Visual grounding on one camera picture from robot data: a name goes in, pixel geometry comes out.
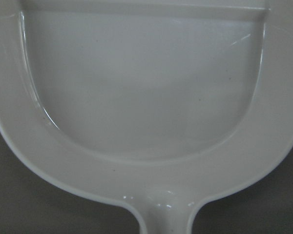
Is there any beige plastic dustpan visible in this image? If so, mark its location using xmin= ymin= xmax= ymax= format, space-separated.
xmin=0 ymin=0 xmax=293 ymax=234

